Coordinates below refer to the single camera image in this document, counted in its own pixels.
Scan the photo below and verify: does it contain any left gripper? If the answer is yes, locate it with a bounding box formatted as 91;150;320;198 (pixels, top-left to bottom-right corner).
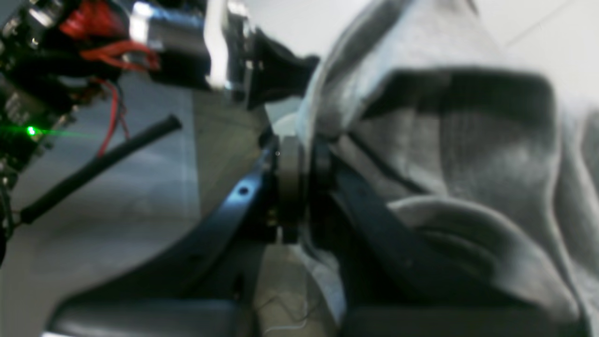
129;0;320;110

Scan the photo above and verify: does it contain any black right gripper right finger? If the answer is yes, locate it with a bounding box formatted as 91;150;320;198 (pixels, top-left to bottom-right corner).
309;137;585;337

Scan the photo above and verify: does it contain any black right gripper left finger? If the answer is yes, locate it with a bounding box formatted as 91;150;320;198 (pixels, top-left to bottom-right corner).
44;136;305;337

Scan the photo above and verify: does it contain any grey T-shirt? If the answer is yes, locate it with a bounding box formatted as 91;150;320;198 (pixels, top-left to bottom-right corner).
255;0;599;337

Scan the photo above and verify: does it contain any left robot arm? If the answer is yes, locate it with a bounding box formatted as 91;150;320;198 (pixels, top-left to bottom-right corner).
1;0;319;258

